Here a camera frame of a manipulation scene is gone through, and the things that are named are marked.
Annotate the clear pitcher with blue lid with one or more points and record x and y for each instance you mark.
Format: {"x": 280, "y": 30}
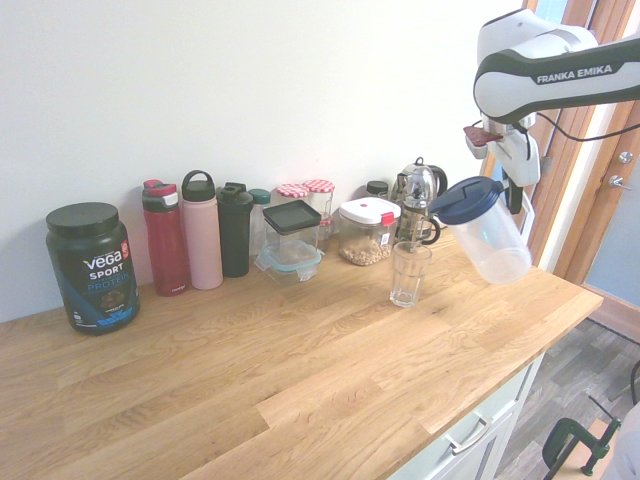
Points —
{"x": 490, "y": 235}

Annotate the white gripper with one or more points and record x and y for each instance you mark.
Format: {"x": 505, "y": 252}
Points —
{"x": 520, "y": 155}

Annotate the black Vega protein tub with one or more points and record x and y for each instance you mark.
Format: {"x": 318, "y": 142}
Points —
{"x": 92, "y": 270}

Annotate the red water bottle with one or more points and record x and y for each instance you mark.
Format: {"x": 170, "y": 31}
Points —
{"x": 165, "y": 240}

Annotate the clear bottle with green lid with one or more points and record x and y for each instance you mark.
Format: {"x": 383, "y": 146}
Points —
{"x": 259, "y": 200}

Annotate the jar with black lid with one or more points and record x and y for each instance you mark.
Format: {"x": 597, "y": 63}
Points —
{"x": 377, "y": 188}

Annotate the glass French press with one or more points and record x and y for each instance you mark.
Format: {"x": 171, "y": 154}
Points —
{"x": 417, "y": 220}

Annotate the cereal canister with white lid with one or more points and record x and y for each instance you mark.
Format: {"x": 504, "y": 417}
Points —
{"x": 367, "y": 235}

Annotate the silver door lock knob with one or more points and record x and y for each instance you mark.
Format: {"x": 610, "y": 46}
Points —
{"x": 625, "y": 157}

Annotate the silver door hinge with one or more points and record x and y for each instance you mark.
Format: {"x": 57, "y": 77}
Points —
{"x": 547, "y": 164}

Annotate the glass container with teal lid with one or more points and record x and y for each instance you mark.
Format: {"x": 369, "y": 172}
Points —
{"x": 290, "y": 260}

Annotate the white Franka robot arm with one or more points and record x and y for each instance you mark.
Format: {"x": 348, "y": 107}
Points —
{"x": 545, "y": 75}

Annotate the square canister with black lid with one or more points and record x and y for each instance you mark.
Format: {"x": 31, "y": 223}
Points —
{"x": 292, "y": 217}

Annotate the green metal clamp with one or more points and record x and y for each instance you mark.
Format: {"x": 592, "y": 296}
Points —
{"x": 570, "y": 440}

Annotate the tall jar red checkered lid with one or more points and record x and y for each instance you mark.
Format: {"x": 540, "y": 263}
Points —
{"x": 294, "y": 191}
{"x": 321, "y": 195}

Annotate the small jar red checkered lid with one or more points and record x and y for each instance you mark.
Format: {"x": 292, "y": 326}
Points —
{"x": 326, "y": 227}

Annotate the pink bottle with black lid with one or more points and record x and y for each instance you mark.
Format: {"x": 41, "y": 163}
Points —
{"x": 201, "y": 240}

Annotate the black shaker bottle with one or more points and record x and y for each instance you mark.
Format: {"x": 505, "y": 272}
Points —
{"x": 235, "y": 230}

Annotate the clear drinking glass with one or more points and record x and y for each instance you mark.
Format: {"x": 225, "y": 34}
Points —
{"x": 410, "y": 280}

